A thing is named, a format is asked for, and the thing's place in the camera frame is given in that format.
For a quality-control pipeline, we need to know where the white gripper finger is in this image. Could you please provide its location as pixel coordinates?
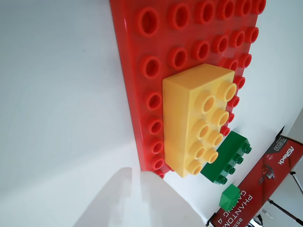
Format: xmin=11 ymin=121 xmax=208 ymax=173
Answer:
xmin=73 ymin=167 xmax=133 ymax=227
xmin=139 ymin=171 xmax=205 ymax=227

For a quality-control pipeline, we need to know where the large green lego brick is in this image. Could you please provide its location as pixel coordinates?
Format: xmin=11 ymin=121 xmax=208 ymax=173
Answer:
xmin=200 ymin=131 xmax=252 ymax=185

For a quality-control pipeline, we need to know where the small green lego brick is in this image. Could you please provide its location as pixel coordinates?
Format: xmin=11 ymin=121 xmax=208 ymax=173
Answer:
xmin=219 ymin=183 xmax=241 ymax=211

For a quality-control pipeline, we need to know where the yellow lego brick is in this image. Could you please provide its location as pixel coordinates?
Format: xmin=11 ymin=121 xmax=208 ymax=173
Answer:
xmin=162 ymin=63 xmax=238 ymax=178

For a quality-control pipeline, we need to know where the red lego baseplate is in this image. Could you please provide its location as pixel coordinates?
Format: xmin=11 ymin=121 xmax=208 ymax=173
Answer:
xmin=109 ymin=0 xmax=267 ymax=180

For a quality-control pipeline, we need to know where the red ASRock cardboard box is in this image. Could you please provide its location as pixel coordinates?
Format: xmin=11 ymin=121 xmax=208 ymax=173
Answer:
xmin=205 ymin=126 xmax=303 ymax=227

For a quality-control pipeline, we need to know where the thin black tripod leg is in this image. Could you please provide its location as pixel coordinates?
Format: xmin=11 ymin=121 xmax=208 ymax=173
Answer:
xmin=290 ymin=171 xmax=303 ymax=195
xmin=268 ymin=199 xmax=303 ymax=225

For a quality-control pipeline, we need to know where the black cable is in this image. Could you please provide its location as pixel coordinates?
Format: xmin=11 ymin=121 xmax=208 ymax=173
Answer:
xmin=254 ymin=212 xmax=265 ymax=227

